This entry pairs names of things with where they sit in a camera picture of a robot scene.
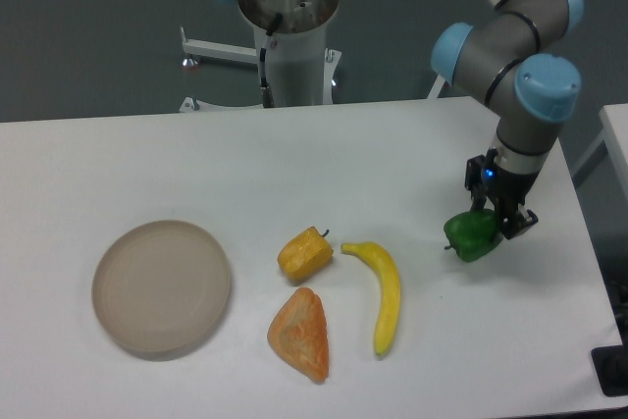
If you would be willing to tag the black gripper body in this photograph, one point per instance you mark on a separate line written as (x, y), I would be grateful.
(504, 188)

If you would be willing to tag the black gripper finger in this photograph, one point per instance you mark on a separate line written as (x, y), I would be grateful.
(514, 219)
(479, 173)

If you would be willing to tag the green toy bell pepper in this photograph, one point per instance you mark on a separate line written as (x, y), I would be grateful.
(472, 234)

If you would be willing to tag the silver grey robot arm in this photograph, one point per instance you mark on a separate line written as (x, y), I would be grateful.
(504, 65)

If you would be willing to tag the yellow toy bell pepper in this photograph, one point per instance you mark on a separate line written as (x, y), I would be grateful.
(305, 255)

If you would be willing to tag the white side table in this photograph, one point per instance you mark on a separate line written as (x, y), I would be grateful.
(614, 123)

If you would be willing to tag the yellow toy banana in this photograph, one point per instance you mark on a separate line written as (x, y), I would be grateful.
(382, 264)

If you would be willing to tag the black device at edge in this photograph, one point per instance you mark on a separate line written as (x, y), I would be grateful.
(610, 363)

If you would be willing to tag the orange toy bread slice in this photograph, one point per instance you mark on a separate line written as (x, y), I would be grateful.
(298, 335)

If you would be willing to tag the beige round plate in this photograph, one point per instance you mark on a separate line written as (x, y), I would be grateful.
(161, 290)

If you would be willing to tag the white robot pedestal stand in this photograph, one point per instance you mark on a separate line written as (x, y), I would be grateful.
(300, 46)

